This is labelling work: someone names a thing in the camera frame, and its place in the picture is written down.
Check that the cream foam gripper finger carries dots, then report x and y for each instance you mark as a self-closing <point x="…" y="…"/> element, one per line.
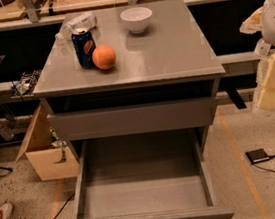
<point x="252" y="23"/>
<point x="264" y="94"/>

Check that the orange fruit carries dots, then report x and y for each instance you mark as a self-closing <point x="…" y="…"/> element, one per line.
<point x="104" y="57"/>

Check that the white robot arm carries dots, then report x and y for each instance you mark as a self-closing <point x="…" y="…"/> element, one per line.
<point x="263" y="19"/>

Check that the grey drawer cabinet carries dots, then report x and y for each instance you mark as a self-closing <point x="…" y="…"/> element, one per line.
<point x="171" y="60"/>

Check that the closed grey top drawer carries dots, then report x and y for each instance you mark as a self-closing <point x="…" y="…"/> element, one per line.
<point x="127" y="120"/>

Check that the open grey middle drawer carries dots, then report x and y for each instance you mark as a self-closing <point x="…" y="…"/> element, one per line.
<point x="160" y="175"/>

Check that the hand sanitizer bottle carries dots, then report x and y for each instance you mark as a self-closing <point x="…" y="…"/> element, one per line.
<point x="262" y="48"/>

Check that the black foot pedal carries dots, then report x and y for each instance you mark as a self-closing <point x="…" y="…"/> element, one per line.
<point x="257" y="156"/>

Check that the white ceramic bowl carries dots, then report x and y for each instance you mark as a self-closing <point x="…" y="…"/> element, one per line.
<point x="136" y="19"/>

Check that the blue Pepsi can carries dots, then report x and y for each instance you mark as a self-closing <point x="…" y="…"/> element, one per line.
<point x="84" y="46"/>

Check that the clear plastic water bottle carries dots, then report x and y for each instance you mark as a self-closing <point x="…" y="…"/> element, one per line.
<point x="86" y="20"/>

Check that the cardboard box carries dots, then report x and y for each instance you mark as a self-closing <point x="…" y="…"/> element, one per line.
<point x="49" y="162"/>

